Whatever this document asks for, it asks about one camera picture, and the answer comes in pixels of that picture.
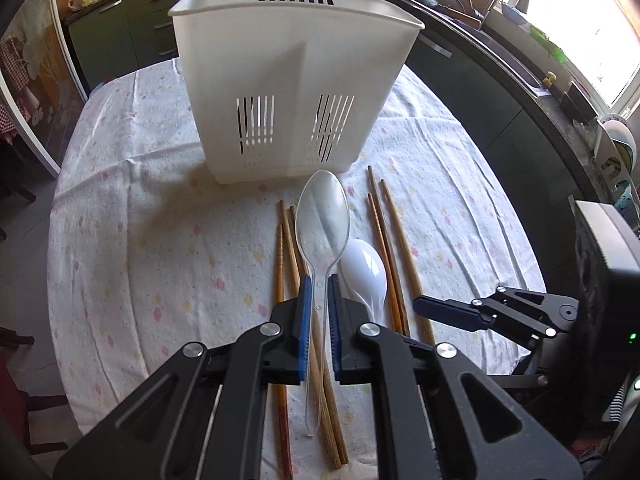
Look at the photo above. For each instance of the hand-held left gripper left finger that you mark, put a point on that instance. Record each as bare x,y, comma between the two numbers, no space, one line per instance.
305,330

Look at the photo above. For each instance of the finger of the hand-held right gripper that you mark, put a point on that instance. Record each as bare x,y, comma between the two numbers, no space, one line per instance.
445,312
525,382

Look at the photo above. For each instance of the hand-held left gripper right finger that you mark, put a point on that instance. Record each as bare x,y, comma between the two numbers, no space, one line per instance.
336,330

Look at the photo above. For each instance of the clear plastic spoon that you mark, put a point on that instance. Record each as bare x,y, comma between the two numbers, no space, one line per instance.
322,210

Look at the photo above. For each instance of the white plastic utensil caddy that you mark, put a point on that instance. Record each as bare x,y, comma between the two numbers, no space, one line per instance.
250,60

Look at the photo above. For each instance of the white plastic spoon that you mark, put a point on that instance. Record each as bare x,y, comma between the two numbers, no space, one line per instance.
362,270

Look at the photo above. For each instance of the white dish rack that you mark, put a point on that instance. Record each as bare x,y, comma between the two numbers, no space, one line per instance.
607,165

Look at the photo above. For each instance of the white floral plate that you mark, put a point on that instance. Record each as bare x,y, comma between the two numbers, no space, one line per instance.
622,135

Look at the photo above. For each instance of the dark granite countertop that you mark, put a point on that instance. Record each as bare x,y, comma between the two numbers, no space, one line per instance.
565,140

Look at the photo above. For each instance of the black sponge holder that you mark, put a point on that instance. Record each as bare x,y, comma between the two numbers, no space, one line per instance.
577,102

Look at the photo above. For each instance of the white floral tablecloth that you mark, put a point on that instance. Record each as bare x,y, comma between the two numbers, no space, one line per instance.
150,210

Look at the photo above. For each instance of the yellow soap pump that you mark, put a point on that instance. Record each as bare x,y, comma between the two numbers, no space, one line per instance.
549,80

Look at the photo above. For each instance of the green sink base cabinet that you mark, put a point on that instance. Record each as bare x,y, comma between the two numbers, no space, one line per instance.
475,100

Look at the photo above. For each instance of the stainless steel sink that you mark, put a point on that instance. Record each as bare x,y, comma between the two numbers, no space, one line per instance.
520,77

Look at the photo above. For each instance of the kitchen window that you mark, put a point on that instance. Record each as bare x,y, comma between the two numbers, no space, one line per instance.
590,20

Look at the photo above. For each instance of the dark wooden chair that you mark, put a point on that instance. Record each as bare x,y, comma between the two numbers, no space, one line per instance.
15,390

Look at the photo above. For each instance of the green base cabinet with drawers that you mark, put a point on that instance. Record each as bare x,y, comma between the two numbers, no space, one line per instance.
125,35

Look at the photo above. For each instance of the printed sliding glass door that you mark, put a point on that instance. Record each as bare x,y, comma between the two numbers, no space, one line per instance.
35,85

